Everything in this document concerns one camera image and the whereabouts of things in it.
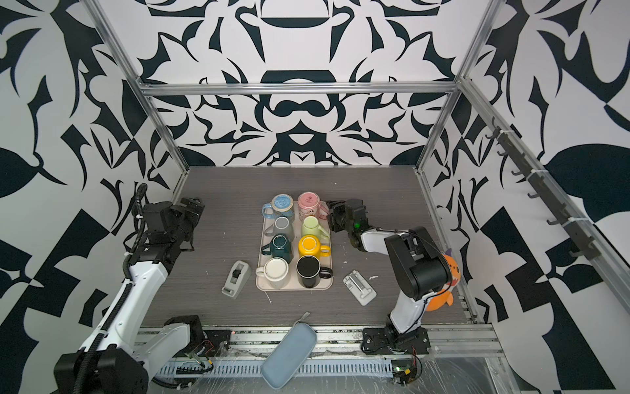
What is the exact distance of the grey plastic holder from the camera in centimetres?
83

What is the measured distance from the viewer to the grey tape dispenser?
32.7 inches

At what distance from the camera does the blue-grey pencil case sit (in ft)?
2.24
